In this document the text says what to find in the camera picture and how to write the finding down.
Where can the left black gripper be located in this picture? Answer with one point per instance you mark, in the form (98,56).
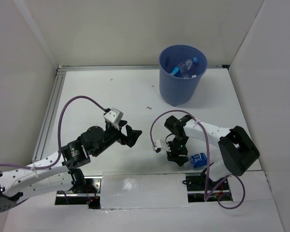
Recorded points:
(132,135)

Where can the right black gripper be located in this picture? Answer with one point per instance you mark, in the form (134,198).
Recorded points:
(173,155)

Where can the crushed blue label bottle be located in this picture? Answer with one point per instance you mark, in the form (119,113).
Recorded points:
(198,160)

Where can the small clear bottle white cap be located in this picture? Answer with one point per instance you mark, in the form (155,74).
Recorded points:
(189,76)

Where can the blue label water bottle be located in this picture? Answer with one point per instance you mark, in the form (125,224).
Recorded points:
(183,67)

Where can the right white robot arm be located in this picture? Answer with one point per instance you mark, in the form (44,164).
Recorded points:
(237,150)

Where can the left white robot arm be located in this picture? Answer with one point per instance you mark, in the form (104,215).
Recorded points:
(61,173)

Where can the blue plastic bin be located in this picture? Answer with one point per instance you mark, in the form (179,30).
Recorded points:
(176,90)

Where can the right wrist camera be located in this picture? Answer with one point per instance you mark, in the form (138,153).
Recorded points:
(159,145)

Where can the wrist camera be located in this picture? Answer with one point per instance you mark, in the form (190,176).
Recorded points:
(113,116)
(159,145)

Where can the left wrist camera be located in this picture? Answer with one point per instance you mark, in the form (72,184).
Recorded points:
(113,116)

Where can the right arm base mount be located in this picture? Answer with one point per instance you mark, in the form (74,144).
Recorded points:
(195,185)

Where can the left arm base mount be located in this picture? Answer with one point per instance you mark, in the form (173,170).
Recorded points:
(89,196)

